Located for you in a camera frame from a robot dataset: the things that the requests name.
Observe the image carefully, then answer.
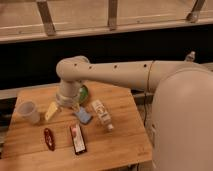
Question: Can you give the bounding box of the left metal bracket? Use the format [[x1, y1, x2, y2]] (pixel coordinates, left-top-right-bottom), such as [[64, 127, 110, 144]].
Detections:
[[36, 0, 56, 36]]

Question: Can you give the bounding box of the translucent plastic cup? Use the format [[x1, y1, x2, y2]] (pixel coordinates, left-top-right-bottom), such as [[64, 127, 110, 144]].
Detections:
[[17, 101, 40, 124]]

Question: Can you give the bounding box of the metal bracket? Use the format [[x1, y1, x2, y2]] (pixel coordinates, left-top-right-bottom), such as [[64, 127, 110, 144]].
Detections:
[[36, 0, 56, 36], [186, 0, 205, 23], [108, 0, 118, 30]]

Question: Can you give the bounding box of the white plastic bottle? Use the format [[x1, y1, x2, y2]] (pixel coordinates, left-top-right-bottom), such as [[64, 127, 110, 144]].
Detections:
[[92, 100, 114, 131]]

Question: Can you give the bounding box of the clear bottle on ledge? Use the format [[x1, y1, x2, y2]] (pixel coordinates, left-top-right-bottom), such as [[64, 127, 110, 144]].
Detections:
[[185, 51, 195, 62]]

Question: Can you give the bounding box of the red black candy bar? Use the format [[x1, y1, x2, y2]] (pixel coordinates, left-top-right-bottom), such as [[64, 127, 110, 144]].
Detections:
[[70, 124, 87, 155]]

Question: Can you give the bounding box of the right metal bracket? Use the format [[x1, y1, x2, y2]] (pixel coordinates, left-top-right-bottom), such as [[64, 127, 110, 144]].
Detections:
[[186, 0, 205, 23]]

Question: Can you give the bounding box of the wooden table board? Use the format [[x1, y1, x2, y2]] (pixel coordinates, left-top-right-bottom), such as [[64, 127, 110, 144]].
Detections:
[[0, 81, 152, 171]]

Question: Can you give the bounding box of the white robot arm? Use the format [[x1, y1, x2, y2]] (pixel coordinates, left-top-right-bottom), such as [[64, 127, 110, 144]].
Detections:
[[56, 55, 213, 171]]

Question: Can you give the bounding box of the green ceramic bowl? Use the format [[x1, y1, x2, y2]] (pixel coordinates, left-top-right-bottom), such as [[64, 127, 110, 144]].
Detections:
[[79, 85, 89, 104]]

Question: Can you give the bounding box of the red pepper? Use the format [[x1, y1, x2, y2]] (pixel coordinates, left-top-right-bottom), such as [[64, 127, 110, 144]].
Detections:
[[44, 128, 55, 151]]

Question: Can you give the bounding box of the middle metal bracket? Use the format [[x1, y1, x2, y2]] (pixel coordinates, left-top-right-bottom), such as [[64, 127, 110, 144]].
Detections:
[[108, 0, 118, 30]]

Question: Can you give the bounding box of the black cable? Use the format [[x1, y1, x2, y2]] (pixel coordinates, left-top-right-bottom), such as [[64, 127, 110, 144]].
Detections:
[[142, 96, 150, 126]]

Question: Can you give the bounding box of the blue sponge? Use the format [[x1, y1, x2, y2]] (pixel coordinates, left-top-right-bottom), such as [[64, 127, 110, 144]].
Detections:
[[74, 107, 93, 124]]

